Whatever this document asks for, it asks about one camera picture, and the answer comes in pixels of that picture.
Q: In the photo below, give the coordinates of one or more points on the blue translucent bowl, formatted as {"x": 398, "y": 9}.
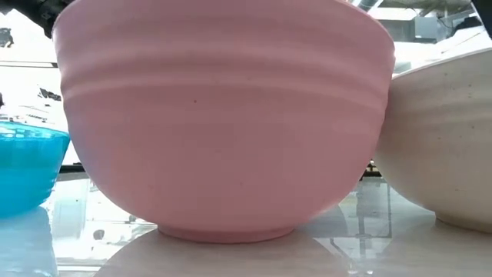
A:
{"x": 27, "y": 173}

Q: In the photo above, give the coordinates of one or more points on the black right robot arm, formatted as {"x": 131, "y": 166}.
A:
{"x": 485, "y": 15}

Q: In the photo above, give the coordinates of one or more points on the large pink bowl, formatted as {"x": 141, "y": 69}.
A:
{"x": 223, "y": 134}

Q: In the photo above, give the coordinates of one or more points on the cream speckled bowl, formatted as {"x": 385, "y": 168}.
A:
{"x": 442, "y": 146}

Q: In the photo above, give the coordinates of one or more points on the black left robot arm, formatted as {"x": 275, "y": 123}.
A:
{"x": 46, "y": 11}

